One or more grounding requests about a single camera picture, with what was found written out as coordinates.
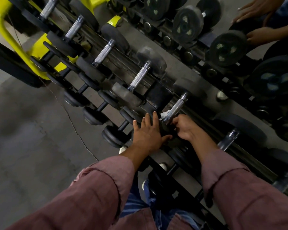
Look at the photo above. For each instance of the person's left hand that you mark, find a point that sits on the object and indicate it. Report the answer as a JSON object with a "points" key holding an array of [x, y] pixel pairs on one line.
{"points": [[148, 138]]}

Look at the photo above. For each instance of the person's right hand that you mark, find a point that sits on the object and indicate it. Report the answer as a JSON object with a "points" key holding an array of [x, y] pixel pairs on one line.
{"points": [[188, 128]]}

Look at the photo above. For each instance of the white cleaning cloth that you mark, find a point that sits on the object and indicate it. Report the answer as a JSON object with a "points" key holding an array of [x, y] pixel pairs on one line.
{"points": [[164, 114]]}

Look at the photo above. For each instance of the black yellow dumbbell rack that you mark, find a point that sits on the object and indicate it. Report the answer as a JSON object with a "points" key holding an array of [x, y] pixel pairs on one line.
{"points": [[158, 95]]}

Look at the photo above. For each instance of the person's right forearm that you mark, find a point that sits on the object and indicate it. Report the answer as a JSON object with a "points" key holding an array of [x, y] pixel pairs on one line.
{"points": [[249, 201]]}

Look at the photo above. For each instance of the person's left forearm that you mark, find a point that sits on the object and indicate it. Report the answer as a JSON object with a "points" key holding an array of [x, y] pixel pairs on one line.
{"points": [[93, 196]]}

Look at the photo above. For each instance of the person's white shoe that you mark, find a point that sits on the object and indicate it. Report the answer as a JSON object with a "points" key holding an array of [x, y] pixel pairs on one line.
{"points": [[144, 184]]}

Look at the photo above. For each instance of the person's blue jeans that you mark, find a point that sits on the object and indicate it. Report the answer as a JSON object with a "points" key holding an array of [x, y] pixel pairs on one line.
{"points": [[132, 203]]}

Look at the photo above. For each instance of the small white round object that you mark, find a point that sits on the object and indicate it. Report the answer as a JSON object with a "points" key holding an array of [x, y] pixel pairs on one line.
{"points": [[222, 95]]}

